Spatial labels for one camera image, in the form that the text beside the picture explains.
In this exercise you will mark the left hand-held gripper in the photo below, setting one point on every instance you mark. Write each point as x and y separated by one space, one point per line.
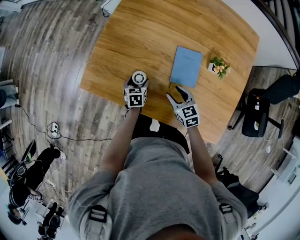
136 97

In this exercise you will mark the white metal rack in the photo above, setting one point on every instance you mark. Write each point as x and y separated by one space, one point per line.
287 166

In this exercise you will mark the white power strip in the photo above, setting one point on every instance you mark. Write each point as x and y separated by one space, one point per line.
51 183
54 130

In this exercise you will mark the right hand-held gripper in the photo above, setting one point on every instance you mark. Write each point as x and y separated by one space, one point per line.
188 114

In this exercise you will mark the blue notebook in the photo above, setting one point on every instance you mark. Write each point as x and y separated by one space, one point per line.
186 66

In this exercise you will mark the black and green board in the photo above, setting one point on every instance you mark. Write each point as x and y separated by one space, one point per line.
29 151

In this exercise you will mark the white handheld fan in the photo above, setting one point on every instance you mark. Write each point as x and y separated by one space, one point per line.
139 77

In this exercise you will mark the large black office chair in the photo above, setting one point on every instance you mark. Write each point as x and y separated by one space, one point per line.
254 122

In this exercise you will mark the person's black trousers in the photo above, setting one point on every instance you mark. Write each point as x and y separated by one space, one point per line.
168 136

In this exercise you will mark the person's right forearm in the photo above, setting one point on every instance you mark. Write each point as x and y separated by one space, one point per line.
201 154

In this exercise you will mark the potted plant in white pot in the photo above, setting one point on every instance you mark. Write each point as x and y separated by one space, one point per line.
219 68

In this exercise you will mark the person's white shoe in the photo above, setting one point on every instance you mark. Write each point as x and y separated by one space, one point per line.
154 125

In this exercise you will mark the person's grey shirt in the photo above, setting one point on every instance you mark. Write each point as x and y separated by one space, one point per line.
159 187

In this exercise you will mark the person's left forearm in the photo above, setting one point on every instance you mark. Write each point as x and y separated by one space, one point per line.
119 143

